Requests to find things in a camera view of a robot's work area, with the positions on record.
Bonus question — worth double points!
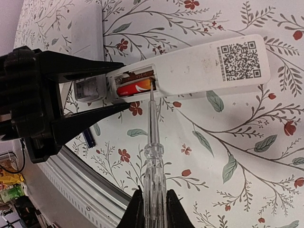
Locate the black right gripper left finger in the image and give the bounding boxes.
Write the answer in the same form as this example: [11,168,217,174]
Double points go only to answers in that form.
[117,186,144,228]

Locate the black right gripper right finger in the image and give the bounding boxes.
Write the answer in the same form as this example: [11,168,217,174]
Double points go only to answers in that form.
[166,190,195,228]

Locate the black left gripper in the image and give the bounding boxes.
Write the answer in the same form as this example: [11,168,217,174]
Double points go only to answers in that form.
[0,47,131,163]

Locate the clear plastic screwdriver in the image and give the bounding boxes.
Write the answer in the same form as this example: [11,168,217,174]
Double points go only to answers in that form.
[143,78,167,228]

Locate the blue battery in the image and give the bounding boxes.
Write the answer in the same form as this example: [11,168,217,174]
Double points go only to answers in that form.
[82,128,96,148]

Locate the white remote control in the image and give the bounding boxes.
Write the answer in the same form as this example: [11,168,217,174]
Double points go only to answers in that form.
[59,4,107,103]

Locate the white remote with QR label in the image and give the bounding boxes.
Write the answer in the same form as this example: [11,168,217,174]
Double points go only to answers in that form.
[106,34,271,104]

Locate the red batteries in QR remote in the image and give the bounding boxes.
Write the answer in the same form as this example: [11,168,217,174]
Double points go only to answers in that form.
[116,79,151,97]

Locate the cluttered background items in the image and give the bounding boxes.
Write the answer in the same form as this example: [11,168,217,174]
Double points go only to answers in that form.
[0,141,48,228]

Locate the aluminium front rail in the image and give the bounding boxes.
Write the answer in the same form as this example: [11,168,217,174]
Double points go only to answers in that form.
[22,146,131,228]

